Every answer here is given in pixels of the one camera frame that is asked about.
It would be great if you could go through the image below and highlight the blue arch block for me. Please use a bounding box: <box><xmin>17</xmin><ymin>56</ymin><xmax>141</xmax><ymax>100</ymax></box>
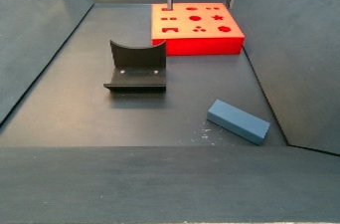
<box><xmin>206</xmin><ymin>100</ymin><xmax>270</xmax><ymax>145</ymax></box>

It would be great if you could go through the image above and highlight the black curved fixture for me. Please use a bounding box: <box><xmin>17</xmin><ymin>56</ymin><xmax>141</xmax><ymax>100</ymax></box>
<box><xmin>104</xmin><ymin>42</ymin><xmax>166</xmax><ymax>92</ymax></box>

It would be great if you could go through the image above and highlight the red shape sorter block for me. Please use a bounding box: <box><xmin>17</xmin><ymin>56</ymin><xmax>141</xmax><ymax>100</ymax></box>
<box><xmin>152</xmin><ymin>3</ymin><xmax>244</xmax><ymax>56</ymax></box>

